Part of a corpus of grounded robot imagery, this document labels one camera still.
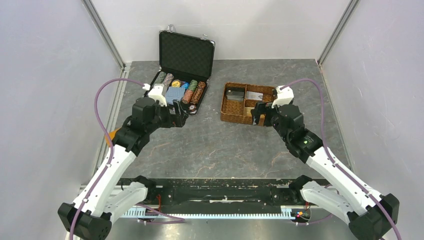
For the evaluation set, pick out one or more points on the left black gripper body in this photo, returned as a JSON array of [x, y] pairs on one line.
[[165, 119]]

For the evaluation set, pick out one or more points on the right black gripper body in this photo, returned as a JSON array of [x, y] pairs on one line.
[[271, 118]]

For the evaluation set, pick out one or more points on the orange card holder wallet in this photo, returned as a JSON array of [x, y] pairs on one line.
[[110, 136]]

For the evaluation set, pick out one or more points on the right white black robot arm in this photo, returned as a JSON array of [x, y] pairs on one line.
[[368, 214]]

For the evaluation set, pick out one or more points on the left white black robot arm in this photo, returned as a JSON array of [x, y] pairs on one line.
[[92, 213]]

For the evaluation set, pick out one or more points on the white card in basket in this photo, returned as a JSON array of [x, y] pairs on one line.
[[257, 96]]

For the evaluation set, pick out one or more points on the blue playing card deck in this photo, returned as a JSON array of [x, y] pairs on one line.
[[174, 94]]

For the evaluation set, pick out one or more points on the black card deck box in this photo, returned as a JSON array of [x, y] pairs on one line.
[[235, 93]]

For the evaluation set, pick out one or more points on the brown black chip stack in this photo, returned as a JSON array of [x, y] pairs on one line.
[[197, 93]]

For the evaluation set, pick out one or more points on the woven brown basket tray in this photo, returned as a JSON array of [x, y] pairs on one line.
[[240, 111]]

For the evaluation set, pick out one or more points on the green orange chip stack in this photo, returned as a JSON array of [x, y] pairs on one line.
[[189, 92]]

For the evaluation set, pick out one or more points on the yellow blue loose chips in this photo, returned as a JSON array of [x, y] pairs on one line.
[[179, 84]]

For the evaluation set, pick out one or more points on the pink grey chip stack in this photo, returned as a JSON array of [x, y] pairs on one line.
[[167, 80]]

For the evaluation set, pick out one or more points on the purple green chip stack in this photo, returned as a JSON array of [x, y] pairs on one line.
[[160, 78]]

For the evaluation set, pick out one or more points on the black poker chip case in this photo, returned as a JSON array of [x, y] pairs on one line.
[[186, 57]]

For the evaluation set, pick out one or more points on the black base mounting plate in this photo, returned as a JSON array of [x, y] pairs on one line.
[[213, 196]]

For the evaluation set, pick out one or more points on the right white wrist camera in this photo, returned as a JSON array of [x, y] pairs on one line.
[[284, 96]]

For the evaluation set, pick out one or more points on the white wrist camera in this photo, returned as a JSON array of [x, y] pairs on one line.
[[284, 96], [158, 93]]

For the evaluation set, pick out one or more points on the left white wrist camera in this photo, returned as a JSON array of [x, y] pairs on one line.
[[158, 93]]

